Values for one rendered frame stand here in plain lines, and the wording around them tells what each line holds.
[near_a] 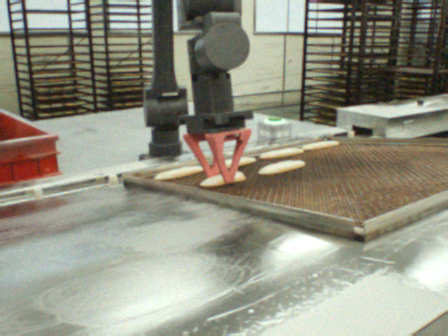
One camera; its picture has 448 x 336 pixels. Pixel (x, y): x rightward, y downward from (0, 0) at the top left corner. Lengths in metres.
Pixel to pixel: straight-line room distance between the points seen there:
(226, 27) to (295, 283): 0.34
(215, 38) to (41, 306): 0.35
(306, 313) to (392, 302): 0.05
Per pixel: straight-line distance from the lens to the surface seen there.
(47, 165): 1.04
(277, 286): 0.29
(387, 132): 1.27
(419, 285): 0.29
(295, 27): 7.22
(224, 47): 0.54
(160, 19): 1.04
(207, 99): 0.60
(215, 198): 0.52
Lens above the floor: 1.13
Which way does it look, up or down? 17 degrees down
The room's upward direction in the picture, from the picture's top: straight up
